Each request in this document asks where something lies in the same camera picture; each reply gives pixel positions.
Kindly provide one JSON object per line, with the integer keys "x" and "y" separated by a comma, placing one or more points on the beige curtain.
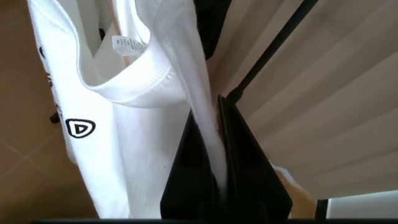
{"x": 326, "y": 93}

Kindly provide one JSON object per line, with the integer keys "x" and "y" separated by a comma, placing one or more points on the black shorts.
{"x": 211, "y": 25}

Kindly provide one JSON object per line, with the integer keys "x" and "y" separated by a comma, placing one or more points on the pink clothes hanger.
{"x": 116, "y": 28}

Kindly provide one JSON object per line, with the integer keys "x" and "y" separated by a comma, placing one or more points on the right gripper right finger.
{"x": 255, "y": 183}

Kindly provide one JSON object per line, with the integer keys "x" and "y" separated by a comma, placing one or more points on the black clothes rack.
{"x": 280, "y": 34}

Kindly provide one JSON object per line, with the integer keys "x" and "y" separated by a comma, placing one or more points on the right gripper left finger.
{"x": 186, "y": 186}

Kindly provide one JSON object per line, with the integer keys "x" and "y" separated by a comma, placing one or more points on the white garment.
{"x": 140, "y": 130}

